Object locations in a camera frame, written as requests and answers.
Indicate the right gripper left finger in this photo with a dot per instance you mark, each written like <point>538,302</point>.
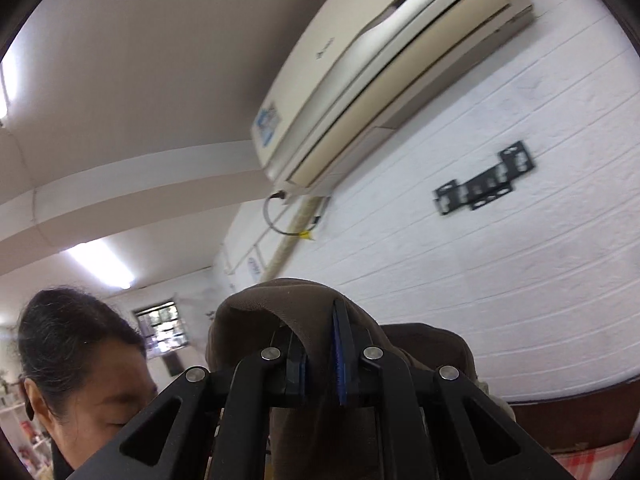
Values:
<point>208,425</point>

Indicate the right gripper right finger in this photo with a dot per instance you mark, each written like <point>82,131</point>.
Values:
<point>431,425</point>

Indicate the brown hoodie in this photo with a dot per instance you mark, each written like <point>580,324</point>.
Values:
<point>321,442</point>

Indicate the barred window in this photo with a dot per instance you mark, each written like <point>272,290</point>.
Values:
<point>162,328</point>

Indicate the operator's head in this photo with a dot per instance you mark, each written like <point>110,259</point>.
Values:
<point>85,374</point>

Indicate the dark red wooden headboard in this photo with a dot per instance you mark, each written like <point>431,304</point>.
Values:
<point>589,420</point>

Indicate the red plaid bed sheet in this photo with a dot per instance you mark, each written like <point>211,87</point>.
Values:
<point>597,463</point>

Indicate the ceiling fluorescent light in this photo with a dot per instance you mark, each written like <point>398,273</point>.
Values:
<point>99,259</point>

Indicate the beige insulated pipe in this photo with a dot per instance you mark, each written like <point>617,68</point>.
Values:
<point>307,216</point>

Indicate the black wall mount bracket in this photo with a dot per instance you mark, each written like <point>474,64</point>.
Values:
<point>486,187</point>

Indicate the beige wall air conditioner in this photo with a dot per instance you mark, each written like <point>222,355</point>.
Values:
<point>360,70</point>

